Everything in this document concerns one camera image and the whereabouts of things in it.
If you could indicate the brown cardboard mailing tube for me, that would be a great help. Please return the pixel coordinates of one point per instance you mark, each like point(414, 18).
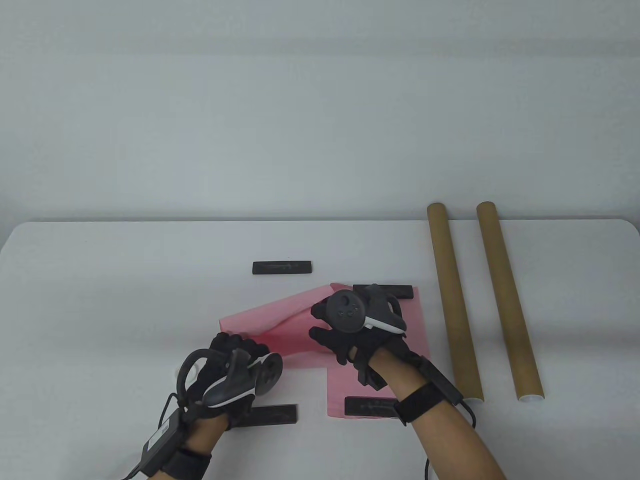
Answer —
point(505, 300)
point(452, 300)

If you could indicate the person's right hand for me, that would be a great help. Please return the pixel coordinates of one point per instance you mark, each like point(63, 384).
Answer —
point(350, 345)

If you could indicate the person's left hand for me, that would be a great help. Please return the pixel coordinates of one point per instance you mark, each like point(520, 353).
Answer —
point(230, 345)

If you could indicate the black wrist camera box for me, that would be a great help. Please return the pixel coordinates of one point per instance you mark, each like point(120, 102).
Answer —
point(162, 442)
point(442, 382)

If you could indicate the grey left hand controller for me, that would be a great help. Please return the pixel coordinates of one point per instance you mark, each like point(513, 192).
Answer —
point(240, 380)

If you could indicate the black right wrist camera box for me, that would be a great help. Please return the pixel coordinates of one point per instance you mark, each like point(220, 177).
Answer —
point(442, 382)

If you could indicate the black rectangular paperweight bar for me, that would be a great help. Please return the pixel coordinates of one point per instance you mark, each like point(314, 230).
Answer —
point(405, 291)
point(282, 267)
point(370, 406)
point(270, 416)

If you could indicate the grey hand controller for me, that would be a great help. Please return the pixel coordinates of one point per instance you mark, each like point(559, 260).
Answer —
point(240, 380)
point(345, 310)

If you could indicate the person's right forearm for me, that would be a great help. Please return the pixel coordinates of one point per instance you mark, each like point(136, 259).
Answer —
point(450, 445)

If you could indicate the person's left forearm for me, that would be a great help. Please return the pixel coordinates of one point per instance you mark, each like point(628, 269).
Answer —
point(205, 435)

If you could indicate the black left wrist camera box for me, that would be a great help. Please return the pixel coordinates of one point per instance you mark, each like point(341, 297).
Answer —
point(162, 442)

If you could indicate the grey right hand controller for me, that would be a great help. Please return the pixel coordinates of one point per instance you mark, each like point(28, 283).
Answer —
point(345, 310)

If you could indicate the pink paper sheet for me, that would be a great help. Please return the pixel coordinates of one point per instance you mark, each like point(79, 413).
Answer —
point(280, 320)
point(415, 350)

